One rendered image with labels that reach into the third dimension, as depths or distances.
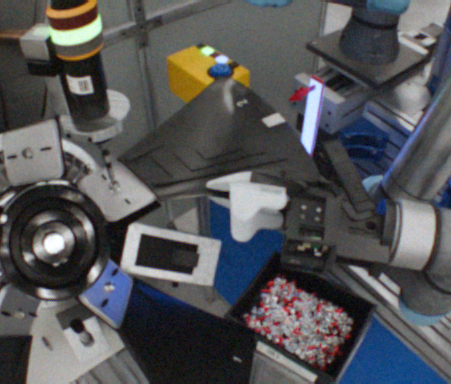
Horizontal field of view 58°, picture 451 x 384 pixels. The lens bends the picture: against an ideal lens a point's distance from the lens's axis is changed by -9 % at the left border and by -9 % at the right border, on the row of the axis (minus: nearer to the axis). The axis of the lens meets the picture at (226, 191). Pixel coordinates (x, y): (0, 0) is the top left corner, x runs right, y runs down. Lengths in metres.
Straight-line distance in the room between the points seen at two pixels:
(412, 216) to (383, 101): 0.65
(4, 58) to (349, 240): 0.43
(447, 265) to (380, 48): 0.66
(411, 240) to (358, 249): 0.06
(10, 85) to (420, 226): 0.47
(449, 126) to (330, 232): 0.20
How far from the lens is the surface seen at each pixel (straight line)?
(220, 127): 0.59
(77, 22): 0.37
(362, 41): 1.05
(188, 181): 0.51
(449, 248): 0.49
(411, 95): 1.17
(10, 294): 0.49
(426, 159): 0.56
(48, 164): 0.49
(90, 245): 0.46
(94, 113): 0.42
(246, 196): 0.48
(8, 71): 0.52
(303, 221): 0.45
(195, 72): 0.90
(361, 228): 0.48
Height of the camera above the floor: 1.56
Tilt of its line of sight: 49 degrees down
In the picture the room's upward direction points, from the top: straight up
